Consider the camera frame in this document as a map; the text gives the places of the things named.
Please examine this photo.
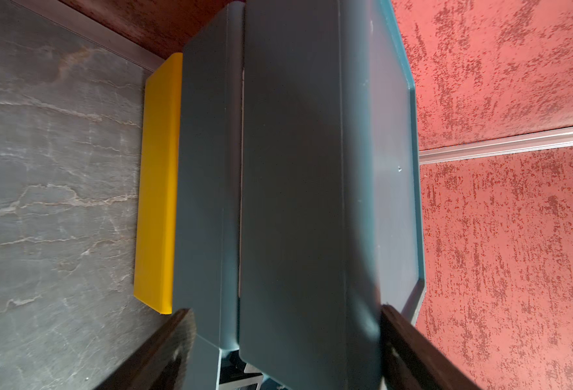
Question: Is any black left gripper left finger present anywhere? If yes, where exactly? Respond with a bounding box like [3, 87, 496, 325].
[96, 309, 196, 390]

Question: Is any teal stacked drawer cabinet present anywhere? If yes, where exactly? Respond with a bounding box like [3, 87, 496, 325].
[153, 1, 426, 389]

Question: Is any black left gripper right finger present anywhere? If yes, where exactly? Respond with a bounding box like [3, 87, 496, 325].
[380, 305, 478, 390]

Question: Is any teal bottom drawer yellow case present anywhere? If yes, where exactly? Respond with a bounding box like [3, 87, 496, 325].
[134, 53, 183, 315]

